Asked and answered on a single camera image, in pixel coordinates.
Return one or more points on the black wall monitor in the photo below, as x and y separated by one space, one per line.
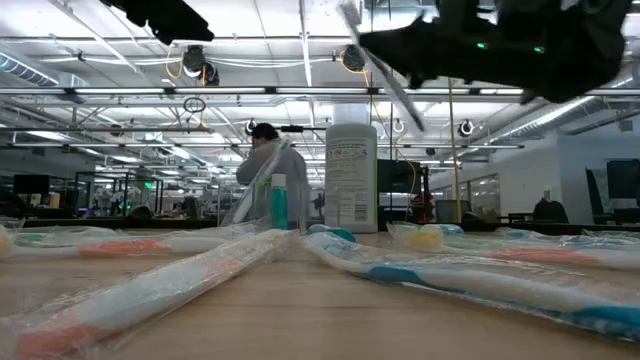
625 179

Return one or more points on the grey bin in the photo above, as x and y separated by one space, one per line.
450 212

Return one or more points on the orange toothbrush yellow bristles wrapped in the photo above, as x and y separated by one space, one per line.
545 256

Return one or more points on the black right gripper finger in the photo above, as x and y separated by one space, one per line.
410 42
420 72

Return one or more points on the grey overhead beam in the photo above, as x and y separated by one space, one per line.
100 129

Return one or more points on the cream container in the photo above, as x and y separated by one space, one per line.
54 200

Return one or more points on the black desk monitor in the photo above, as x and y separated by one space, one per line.
30 184

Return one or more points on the white wipes canister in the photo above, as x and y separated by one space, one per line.
350 175

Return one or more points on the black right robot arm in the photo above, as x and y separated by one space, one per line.
595 45

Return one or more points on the black frame enclosure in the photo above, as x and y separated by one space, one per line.
161 200

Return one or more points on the green white toothbrush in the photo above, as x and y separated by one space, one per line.
35 239
260 182
600 241

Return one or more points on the silver ventilation duct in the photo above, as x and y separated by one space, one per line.
25 70
550 120

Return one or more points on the black rounded chair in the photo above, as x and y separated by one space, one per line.
140 214

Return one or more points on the clear acrylic organizer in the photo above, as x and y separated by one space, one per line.
300 210

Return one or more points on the black leaning board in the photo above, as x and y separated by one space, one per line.
595 195

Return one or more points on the blue white toothbrush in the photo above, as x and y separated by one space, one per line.
452 230
475 287

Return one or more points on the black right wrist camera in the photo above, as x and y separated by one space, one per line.
470 14

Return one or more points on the person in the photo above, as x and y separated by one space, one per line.
295 170

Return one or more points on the orange white toothbrush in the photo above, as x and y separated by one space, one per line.
125 248
150 295

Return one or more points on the red black machine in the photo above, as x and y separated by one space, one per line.
422 207

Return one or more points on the black office chair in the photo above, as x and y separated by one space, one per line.
550 212

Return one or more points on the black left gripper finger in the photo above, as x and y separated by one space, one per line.
167 34
185 20

